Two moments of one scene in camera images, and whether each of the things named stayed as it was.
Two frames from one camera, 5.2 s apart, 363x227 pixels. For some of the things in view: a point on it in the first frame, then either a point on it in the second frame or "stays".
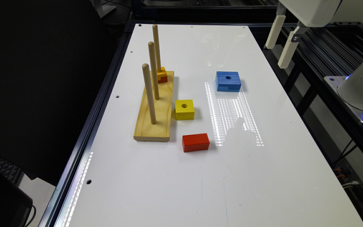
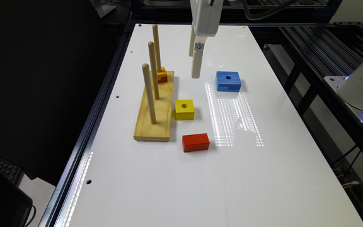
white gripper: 312,13 → 206,15
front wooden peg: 145,67 stays
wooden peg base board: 160,131 stays
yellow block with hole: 184,110 stays
